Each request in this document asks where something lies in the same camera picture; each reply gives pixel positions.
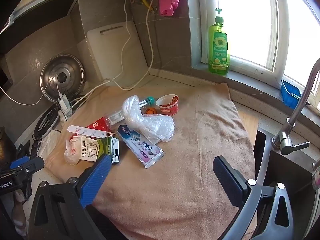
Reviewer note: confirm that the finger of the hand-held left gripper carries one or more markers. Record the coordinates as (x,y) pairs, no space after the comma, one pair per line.
(33,165)
(17,163)

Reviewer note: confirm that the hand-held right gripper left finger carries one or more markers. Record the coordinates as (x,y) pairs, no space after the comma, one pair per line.
(96,177)

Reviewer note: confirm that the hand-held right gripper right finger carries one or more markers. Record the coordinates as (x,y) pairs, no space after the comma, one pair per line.
(226,177)

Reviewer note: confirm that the toothpaste tube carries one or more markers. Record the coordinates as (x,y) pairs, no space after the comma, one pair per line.
(142,147)

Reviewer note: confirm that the clear plastic bottle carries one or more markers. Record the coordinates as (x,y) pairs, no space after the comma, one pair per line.
(115,118)

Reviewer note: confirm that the red and white cup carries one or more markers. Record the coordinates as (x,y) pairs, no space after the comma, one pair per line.
(170,108)

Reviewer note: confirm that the person's left hand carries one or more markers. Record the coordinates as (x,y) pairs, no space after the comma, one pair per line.
(19,202)

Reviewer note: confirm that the white paper towel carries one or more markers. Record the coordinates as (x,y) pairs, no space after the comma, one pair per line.
(48,142)

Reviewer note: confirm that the green and white milk carton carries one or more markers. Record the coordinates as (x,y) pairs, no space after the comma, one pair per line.
(90,148)

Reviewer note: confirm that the dark cigarette box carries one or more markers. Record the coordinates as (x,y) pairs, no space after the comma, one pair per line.
(115,152)

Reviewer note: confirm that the crumpled white plastic bag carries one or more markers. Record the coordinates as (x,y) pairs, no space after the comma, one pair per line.
(71,152)

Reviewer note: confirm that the beige towel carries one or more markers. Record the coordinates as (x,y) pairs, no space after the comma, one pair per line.
(187,167)

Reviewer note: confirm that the long white slim package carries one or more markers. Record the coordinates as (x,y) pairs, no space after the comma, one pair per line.
(85,130)

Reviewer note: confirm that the red snack packet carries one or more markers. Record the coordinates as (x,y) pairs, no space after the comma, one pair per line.
(96,124)

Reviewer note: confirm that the steel sink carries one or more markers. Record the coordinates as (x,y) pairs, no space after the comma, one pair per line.
(282,165)

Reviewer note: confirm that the wooden board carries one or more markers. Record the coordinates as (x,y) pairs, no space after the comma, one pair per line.
(251,125)

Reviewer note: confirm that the clear plastic bag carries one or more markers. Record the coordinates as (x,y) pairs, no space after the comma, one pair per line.
(152,127)

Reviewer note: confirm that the orange bottle cap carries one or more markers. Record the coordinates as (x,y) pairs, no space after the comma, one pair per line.
(151,111)

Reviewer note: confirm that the steel faucet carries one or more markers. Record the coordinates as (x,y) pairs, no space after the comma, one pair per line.
(297,105)

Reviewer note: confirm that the blue sponge holder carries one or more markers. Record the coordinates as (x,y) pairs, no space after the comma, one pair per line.
(290,95)

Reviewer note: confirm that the steel pot lid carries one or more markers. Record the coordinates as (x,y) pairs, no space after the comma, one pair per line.
(72,66)

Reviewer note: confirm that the white cutting board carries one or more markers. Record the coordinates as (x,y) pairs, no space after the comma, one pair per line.
(112,55)

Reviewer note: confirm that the green dish soap bottle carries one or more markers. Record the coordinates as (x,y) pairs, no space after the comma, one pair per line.
(220,50)

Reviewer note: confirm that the dark range hood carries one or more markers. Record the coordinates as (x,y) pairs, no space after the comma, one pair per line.
(37,7)

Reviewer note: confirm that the white window frame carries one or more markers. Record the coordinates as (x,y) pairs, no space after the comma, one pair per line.
(272,30)

